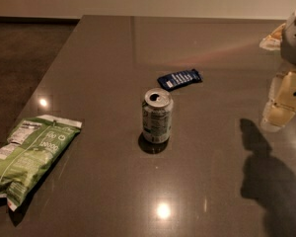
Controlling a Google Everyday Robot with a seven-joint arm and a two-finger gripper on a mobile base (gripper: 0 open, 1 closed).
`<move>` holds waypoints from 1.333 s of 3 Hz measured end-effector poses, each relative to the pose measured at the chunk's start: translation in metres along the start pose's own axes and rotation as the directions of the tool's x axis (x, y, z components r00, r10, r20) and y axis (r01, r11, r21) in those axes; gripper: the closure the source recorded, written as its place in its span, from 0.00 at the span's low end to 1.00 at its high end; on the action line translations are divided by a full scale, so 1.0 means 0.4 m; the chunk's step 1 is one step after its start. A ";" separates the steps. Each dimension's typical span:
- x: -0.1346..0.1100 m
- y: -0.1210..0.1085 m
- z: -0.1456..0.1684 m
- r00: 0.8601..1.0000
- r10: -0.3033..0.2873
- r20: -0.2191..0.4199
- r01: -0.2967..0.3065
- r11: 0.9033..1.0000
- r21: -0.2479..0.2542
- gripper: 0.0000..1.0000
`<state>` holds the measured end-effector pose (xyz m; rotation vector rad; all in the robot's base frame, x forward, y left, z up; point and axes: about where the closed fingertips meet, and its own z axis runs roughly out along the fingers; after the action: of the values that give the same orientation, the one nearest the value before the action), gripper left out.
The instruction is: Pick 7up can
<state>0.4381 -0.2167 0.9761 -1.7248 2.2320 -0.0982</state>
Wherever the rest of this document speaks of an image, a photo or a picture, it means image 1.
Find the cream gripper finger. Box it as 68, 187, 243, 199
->
260, 67, 296, 132
259, 23, 286, 51

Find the silver green 7up can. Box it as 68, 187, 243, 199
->
142, 88, 174, 144

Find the blue snack bar wrapper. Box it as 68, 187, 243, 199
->
157, 69, 203, 91

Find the green chip bag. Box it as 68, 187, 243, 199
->
0, 115, 82, 211

